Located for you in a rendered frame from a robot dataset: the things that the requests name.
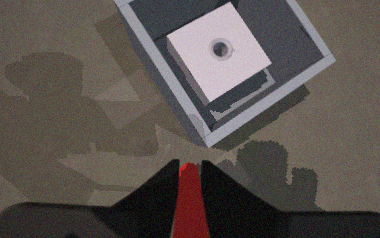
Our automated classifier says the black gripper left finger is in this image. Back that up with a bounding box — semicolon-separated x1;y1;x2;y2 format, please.
0;159;180;238

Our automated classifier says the red peg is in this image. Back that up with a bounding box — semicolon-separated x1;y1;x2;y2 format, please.
172;163;209;238

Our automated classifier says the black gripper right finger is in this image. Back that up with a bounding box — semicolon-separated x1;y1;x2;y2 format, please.
201;160;380;238

